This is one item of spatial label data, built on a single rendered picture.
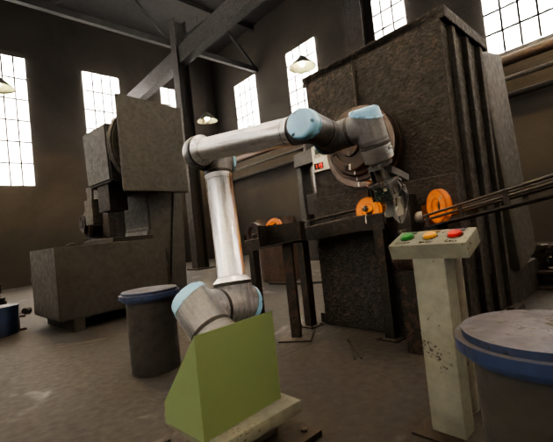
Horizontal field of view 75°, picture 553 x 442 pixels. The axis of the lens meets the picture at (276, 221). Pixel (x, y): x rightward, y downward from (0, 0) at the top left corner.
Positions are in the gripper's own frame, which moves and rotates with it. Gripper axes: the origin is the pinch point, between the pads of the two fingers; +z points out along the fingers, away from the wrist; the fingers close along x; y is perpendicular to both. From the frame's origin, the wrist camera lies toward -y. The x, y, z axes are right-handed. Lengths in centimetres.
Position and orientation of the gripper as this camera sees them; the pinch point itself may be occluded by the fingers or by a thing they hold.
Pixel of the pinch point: (401, 217)
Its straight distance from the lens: 122.4
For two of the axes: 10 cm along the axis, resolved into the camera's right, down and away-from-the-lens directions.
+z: 3.5, 9.1, 2.0
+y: -6.5, 3.9, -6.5
